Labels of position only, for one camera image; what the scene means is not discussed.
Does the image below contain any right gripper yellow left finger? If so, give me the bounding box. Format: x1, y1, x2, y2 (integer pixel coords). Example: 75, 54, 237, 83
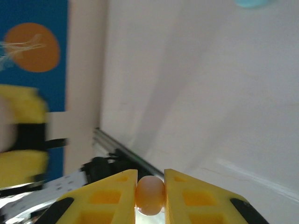
38, 169, 138, 224

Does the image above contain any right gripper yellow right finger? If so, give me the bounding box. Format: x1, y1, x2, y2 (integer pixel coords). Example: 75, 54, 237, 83
164, 168, 271, 224

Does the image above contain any pink earbud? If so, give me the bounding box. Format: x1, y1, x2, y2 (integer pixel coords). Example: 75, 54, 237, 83
135, 176, 165, 216

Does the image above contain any blue earbud charging case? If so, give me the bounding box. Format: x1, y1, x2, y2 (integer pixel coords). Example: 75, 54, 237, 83
234, 0, 275, 9

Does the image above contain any blue poster with orange circle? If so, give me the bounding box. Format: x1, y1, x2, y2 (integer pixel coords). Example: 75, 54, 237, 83
0, 0, 69, 182

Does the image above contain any aluminium mounting beam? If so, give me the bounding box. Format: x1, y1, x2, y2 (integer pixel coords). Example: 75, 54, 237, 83
93, 127, 164, 178

